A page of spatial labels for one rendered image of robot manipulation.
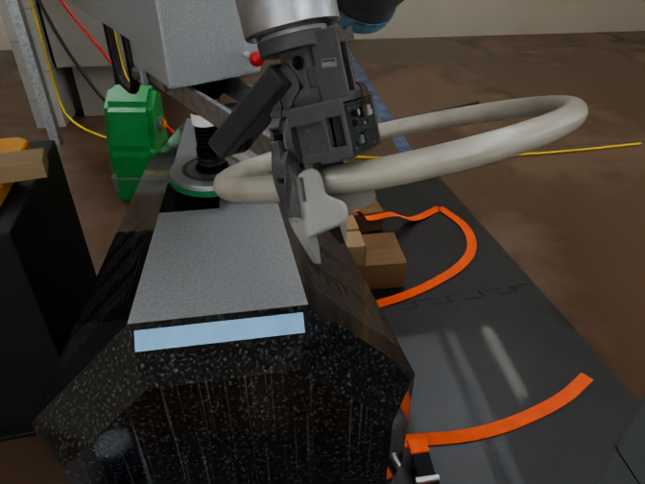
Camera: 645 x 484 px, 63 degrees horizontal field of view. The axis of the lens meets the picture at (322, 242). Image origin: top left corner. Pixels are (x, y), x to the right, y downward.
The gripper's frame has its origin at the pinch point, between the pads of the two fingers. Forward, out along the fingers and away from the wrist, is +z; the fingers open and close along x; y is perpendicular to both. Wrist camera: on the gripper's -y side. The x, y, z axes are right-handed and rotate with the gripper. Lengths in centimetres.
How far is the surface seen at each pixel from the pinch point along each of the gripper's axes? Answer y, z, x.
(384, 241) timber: -65, 52, 161
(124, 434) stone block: -56, 37, 7
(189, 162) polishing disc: -69, -6, 59
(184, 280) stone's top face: -49, 14, 27
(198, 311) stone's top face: -42, 18, 21
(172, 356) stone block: -44, 24, 14
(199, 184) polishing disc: -60, -1, 50
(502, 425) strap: -11, 98, 102
